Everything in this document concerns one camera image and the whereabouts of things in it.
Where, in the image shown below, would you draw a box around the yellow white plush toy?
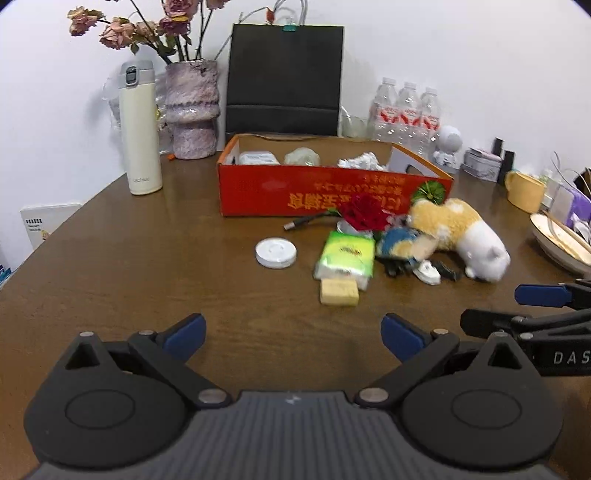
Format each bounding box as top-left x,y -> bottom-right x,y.
406,198 -> 511,282

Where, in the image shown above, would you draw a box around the crumpled white paper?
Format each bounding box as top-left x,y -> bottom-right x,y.
337,152 -> 389,171

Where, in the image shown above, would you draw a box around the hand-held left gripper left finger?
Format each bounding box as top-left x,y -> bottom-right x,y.
65,313 -> 232,409

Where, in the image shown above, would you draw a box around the red fabric rose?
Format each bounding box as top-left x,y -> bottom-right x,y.
325,194 -> 393,232

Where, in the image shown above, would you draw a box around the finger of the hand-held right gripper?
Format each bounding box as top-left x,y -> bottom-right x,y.
515,279 -> 591,310
461,308 -> 591,341

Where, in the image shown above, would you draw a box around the red cardboard box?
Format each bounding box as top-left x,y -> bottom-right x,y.
217,134 -> 455,217

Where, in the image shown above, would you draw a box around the yellow cup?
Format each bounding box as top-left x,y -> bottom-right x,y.
504,170 -> 548,214

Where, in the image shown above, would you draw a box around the wooden chopsticks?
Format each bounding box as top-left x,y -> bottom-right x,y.
542,212 -> 591,254

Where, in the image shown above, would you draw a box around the purple mottled vase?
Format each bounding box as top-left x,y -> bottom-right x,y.
164,59 -> 221,160

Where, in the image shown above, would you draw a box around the dried rose bouquet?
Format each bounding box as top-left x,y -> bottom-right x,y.
67,0 -> 232,65

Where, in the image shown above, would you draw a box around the clear glass cup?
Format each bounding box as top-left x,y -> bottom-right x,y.
339,104 -> 370,139

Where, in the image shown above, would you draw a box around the white wrapped packet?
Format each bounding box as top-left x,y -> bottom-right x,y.
238,151 -> 281,166

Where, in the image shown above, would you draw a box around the yellow sponge block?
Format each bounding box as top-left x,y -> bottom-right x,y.
320,278 -> 360,306

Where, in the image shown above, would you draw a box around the brown wooden desk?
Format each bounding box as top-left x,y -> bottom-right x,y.
0,134 -> 591,480

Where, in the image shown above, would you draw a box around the black paper bag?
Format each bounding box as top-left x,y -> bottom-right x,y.
225,0 -> 346,138

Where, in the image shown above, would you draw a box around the small white plastic piece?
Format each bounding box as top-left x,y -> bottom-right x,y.
412,260 -> 441,285

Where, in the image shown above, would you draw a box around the clear water bottle red label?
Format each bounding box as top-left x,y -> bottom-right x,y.
418,87 -> 441,155
369,78 -> 399,141
394,82 -> 422,148

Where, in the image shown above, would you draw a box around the blue yellow plush toy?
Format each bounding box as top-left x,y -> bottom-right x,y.
375,226 -> 437,271

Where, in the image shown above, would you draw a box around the white astronaut figurine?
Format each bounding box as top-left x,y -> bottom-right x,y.
434,124 -> 463,174

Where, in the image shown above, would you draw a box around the white bowl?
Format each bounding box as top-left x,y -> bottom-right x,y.
529,212 -> 591,267

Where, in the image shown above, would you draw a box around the green tissue packet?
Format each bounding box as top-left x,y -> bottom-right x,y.
314,231 -> 376,291

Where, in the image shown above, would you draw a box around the purple white packet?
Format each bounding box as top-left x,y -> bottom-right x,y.
551,185 -> 591,232

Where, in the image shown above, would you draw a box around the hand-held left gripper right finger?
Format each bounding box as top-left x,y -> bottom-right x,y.
355,312 -> 529,409

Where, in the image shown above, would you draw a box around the white round lid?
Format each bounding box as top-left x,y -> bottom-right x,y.
255,237 -> 297,268

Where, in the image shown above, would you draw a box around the cream thermos bottle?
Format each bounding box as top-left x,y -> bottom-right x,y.
119,60 -> 163,196

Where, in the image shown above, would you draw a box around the pale floral tin box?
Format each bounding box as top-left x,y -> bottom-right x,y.
463,148 -> 503,184

